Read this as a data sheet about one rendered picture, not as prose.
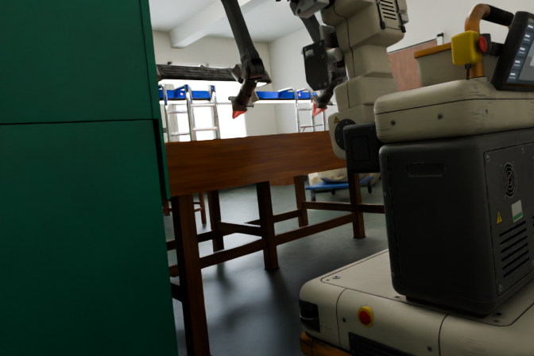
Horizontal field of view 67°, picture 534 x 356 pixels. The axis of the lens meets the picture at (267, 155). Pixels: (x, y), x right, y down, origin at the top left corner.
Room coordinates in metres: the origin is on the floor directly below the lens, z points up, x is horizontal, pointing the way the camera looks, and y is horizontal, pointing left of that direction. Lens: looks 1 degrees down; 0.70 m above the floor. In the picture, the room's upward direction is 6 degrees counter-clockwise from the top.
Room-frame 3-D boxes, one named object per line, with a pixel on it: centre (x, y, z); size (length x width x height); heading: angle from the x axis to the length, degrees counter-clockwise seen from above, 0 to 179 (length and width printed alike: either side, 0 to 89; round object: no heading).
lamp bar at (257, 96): (2.93, -0.19, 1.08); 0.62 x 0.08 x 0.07; 130
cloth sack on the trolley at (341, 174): (5.06, -0.95, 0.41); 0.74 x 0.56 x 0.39; 130
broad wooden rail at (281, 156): (1.95, -0.31, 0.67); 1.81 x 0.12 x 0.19; 130
